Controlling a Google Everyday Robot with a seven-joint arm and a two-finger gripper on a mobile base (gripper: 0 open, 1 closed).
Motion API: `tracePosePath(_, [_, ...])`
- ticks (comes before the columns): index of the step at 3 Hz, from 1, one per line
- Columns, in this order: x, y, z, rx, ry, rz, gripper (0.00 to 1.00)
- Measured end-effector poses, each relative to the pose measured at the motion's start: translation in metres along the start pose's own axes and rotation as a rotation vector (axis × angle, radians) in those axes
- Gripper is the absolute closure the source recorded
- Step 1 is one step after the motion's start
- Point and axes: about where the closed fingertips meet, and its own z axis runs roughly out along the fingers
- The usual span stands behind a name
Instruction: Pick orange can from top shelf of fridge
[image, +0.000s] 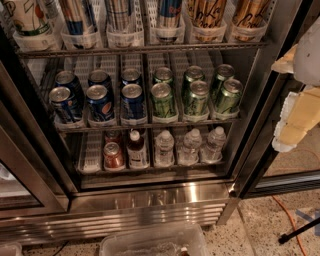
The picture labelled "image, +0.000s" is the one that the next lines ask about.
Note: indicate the blue Pepsi can back right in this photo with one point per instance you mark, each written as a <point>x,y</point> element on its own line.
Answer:
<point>131,76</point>

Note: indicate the small clear container corner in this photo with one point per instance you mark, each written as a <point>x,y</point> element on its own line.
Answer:
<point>11,249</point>

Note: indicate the green can front left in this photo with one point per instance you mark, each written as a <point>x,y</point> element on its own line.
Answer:
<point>163,100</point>

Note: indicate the orange lacroix can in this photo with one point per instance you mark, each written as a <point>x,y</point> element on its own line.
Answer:
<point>248,17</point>
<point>205,15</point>

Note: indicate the blue Pepsi can back left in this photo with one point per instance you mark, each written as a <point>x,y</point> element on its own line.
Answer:
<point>70,80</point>

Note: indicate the clear water bottle left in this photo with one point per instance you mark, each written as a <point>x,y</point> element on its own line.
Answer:
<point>164,143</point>

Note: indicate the blue Pepsi can front right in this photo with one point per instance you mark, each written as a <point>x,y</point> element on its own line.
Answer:
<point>132,102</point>

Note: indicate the blue pepsi can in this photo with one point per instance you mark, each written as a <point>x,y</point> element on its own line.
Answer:
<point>65,105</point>
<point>100,103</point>
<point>70,80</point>
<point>131,76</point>
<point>132,102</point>
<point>100,77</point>

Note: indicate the green can back left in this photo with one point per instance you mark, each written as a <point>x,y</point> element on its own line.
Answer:
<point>163,75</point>

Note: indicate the green can back right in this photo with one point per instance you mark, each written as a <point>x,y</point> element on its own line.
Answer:
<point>222,73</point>

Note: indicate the blue silver tall can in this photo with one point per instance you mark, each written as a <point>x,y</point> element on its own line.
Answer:
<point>80,21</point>

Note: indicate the green can front right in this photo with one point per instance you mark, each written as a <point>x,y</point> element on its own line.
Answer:
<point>228,97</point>

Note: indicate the clear water bottle middle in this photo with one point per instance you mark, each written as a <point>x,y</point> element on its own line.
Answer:
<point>188,154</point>

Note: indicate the blue Red Bull can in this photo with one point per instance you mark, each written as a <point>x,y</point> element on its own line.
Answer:
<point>168,19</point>

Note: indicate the clear plastic bin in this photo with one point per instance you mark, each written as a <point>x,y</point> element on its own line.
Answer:
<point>162,240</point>

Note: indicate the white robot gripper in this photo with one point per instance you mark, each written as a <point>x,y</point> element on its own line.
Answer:
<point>308,56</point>

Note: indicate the silver striped tall can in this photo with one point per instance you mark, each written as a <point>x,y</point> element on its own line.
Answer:
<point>120,15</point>

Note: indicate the blue Pepsi can back middle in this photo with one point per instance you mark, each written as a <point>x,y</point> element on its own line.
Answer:
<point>100,77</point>

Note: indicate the black stand leg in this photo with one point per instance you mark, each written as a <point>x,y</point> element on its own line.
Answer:
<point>286,237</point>

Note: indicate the stainless steel fridge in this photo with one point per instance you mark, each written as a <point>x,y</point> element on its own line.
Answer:
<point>69,194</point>

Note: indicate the green can back middle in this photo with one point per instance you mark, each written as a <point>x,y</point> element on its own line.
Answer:
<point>191,74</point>

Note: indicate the red soda can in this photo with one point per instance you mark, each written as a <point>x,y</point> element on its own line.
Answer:
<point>113,157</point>
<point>113,136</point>

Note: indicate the red soda can back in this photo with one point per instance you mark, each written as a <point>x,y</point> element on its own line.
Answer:
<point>113,136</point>

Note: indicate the red soda can front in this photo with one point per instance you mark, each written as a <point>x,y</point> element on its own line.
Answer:
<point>113,157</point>

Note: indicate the clear water bottle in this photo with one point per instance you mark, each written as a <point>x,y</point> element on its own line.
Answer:
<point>164,143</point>
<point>211,152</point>
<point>188,154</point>

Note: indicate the green can front middle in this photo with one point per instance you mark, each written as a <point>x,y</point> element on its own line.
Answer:
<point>196,98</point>

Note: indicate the brown drink bottle white cap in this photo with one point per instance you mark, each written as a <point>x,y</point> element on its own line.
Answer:
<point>137,151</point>

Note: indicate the white tray top right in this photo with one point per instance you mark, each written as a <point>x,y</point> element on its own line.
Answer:
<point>231,30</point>

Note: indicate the blue Pepsi can front middle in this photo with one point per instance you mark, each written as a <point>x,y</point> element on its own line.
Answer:
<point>100,103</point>

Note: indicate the clear water bottle right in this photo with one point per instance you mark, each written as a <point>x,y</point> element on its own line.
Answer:
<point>211,152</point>

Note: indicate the blue Pepsi can front left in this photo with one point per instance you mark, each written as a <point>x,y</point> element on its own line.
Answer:
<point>65,105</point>

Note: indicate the white green drink can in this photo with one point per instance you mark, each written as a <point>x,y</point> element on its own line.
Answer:
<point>27,17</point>

